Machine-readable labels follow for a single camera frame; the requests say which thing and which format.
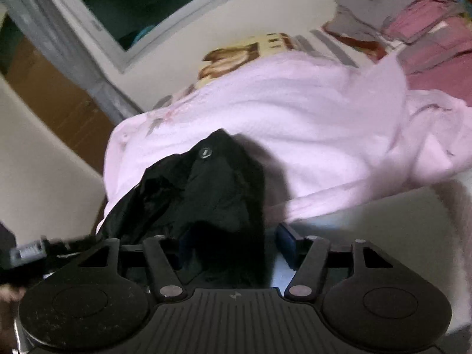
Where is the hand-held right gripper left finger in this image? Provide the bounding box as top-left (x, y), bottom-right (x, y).
top-left (78, 229), bottom-right (193, 300)

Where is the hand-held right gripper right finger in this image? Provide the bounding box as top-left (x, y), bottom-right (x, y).
top-left (276, 223), bottom-right (396, 300)

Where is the black jacket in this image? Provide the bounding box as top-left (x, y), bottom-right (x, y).
top-left (96, 128), bottom-right (267, 289)

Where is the pile of pink clothes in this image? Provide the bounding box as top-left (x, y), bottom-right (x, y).
top-left (381, 0), bottom-right (472, 108)

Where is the person's left hand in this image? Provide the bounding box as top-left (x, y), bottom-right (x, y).
top-left (0, 285), bottom-right (27, 327)

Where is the light pink garment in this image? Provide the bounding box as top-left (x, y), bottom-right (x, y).
top-left (96, 51), bottom-right (472, 234)

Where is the brown wooden cabinet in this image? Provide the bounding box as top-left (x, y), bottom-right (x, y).
top-left (0, 14), bottom-right (116, 178)

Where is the printed bed sheet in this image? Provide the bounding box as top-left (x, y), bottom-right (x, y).
top-left (150, 29), bottom-right (406, 119)

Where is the grey curtain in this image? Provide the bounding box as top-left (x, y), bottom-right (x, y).
top-left (0, 0), bottom-right (145, 119)

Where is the white framed window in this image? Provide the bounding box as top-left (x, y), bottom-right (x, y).
top-left (32, 0), bottom-right (348, 73)

